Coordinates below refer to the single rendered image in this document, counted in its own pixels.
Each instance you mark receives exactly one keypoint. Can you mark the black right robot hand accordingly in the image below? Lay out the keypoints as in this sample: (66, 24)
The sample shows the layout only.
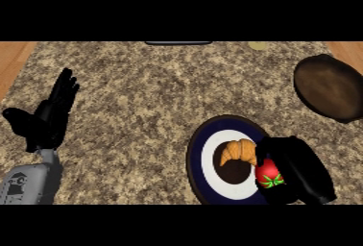
(302, 173)

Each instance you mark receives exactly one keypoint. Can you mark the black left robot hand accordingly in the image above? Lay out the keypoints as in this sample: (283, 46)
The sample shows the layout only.
(47, 118)

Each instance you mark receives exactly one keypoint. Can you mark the red tomato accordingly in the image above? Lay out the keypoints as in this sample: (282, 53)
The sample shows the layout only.
(268, 174)

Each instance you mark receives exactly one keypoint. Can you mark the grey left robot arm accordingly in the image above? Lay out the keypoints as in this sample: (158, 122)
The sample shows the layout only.
(28, 184)

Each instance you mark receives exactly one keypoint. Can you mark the blue and white plate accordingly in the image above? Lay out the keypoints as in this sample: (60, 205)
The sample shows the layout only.
(221, 189)

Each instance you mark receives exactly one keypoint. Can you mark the dark brown pan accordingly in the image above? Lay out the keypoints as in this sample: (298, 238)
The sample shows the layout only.
(330, 88)

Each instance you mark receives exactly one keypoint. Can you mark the orange croissant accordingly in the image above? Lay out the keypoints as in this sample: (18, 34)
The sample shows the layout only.
(240, 150)

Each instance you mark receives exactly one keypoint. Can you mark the dark grey flat object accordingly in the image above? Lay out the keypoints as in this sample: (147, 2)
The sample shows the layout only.
(177, 42)

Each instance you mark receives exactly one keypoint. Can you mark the pale yellow round object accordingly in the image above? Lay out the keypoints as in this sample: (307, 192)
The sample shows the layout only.
(258, 45)

